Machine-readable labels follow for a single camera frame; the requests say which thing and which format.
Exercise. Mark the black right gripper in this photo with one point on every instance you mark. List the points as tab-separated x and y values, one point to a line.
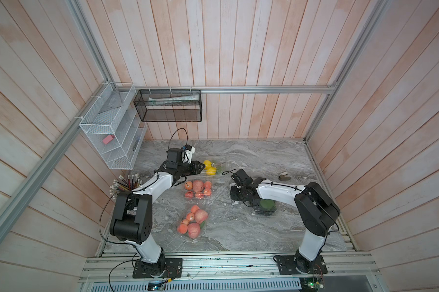
233	189

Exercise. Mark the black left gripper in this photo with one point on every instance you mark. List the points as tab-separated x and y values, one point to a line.
196	166

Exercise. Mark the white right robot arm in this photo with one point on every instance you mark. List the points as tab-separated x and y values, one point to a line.
317	210

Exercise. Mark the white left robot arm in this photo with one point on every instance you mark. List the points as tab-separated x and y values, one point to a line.
132	220

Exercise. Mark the yellow lemon upper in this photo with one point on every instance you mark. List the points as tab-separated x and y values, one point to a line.
207	163

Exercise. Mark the yellow lemon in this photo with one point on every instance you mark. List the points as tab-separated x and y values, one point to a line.
211	171
207	163

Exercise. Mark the clear box of lemons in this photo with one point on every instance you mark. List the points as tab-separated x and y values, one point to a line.
220	165

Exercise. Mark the yellow lemon lower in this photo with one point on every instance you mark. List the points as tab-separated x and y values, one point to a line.
211	171

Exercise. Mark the clear box of tomatoes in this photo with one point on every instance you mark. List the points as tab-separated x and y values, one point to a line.
198	190

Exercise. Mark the small brown white object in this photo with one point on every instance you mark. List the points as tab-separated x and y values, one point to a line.
284	176

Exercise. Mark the clear box of apples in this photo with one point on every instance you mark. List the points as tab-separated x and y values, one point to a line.
193	221

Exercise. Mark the pink cup of pencils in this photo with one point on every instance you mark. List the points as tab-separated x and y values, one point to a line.
122	184

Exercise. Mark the pink eraser on shelf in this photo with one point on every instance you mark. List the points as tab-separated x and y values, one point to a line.
108	139

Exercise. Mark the black mesh wall basket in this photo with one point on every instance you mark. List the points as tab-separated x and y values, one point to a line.
169	105

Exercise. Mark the white mesh wall shelf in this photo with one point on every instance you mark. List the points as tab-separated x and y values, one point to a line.
111	112

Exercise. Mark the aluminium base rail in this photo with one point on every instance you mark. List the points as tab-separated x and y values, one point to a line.
234	272

